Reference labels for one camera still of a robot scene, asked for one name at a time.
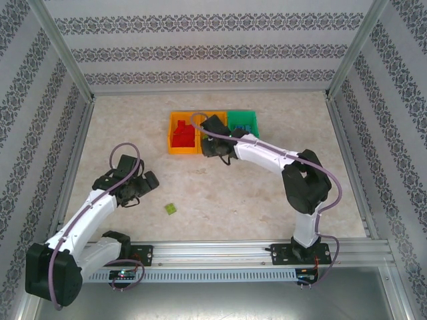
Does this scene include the orange plastic storage bin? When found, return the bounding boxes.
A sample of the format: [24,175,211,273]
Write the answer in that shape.
[198,111,231,157]
[167,111,202,156]

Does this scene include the green plastic storage bin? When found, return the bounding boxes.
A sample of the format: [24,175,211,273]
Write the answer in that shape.
[226,109,260,139]

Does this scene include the grey sheet metal panel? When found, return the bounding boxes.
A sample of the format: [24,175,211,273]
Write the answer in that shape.
[33,279,414,320]

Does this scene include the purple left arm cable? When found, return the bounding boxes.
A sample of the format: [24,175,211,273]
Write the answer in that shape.
[49,143,145,311]

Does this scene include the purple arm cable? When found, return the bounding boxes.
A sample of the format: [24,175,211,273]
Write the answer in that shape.
[49,143,145,311]
[189,112,344,287]

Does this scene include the aluminium horizontal frame beam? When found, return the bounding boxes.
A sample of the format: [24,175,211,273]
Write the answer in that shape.
[89,89,331,97]

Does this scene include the aluminium side frame rail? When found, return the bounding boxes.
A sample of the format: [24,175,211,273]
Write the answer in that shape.
[326,98,380,240]
[45,99,96,243]

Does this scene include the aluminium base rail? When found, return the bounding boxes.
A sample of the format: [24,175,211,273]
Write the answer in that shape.
[79,240,392,268]

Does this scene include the grey slotted cable duct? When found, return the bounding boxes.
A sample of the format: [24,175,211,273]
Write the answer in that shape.
[79,268,298,283]

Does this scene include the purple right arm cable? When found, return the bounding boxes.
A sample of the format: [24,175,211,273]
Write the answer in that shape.
[189,112,344,287]

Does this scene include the aluminium frame corner post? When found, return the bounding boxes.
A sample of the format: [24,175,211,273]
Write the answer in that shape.
[325,0,390,101]
[25,0,96,103]

